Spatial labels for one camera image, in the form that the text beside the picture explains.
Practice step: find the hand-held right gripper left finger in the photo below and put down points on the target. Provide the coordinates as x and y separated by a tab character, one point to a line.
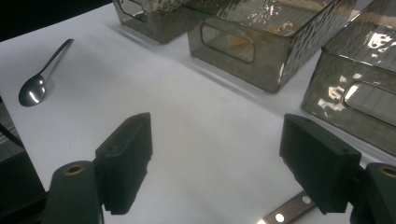
124	161

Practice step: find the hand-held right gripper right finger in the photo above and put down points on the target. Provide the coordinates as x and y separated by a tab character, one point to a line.
317	161

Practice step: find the smoky clear plastic bin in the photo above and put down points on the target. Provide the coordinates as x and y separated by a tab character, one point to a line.
327	105
155	28
218	67

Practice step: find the steel spoon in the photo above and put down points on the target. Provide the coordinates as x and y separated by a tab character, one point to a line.
32	90

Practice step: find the light wooden spoon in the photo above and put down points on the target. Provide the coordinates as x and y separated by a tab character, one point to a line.
236	43

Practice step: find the white table sheet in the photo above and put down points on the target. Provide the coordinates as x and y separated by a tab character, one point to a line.
202	140

